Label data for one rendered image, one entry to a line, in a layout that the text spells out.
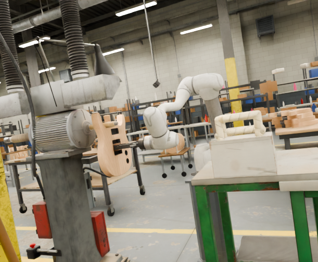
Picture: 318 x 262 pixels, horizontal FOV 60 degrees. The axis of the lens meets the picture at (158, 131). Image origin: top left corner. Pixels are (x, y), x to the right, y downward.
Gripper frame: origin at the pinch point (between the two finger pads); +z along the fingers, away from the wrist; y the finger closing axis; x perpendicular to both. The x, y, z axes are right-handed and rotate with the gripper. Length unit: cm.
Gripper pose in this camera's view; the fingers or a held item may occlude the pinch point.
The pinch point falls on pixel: (117, 146)
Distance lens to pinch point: 180.0
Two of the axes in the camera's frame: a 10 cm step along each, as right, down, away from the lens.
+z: -9.2, 1.4, 3.8
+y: 3.7, -0.7, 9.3
